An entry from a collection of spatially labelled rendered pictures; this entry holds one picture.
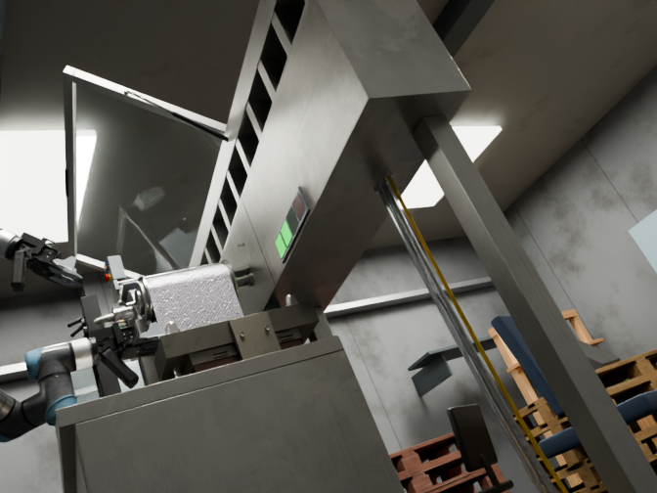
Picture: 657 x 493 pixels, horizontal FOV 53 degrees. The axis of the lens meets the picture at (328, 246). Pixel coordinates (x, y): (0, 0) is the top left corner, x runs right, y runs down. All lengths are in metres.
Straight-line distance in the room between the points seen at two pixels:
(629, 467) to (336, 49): 0.92
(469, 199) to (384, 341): 5.70
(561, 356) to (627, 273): 6.28
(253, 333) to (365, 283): 5.64
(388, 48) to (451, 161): 0.27
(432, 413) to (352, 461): 5.39
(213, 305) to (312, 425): 0.52
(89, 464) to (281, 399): 0.42
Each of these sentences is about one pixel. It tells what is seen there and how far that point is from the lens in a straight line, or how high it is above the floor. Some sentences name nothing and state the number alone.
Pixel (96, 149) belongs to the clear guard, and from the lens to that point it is 2.38.
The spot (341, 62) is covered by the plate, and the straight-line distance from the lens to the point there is 1.36.
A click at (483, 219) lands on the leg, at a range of 1.30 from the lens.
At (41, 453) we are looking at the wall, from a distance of 5.62.
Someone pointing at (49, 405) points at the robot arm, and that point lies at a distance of 1.73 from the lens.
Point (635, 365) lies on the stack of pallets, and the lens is 4.35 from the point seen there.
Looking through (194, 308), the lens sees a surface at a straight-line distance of 1.87.
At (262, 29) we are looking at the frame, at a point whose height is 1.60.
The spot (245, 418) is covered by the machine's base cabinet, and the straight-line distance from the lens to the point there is 1.50.
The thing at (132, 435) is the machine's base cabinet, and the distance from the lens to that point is 1.46.
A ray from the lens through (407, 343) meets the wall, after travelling 7.11.
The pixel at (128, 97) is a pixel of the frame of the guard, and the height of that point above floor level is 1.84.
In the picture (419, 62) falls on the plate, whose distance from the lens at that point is 1.41.
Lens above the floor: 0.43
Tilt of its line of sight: 24 degrees up
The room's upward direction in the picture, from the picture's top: 24 degrees counter-clockwise
